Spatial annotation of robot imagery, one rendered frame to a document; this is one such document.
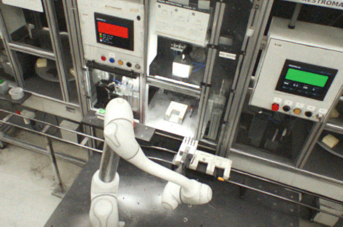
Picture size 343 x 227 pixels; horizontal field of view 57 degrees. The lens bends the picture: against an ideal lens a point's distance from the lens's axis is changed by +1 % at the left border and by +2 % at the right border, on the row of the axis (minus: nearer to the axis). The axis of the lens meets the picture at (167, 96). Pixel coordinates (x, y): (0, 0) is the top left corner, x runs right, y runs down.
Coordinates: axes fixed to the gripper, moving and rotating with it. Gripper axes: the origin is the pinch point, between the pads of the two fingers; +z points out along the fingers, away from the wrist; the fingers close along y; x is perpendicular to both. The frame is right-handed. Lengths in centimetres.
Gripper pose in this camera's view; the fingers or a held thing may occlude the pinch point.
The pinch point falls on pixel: (186, 152)
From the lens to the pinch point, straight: 207.9
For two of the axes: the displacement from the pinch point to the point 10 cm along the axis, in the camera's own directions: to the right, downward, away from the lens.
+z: 3.1, -6.0, 7.4
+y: 0.6, -7.6, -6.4
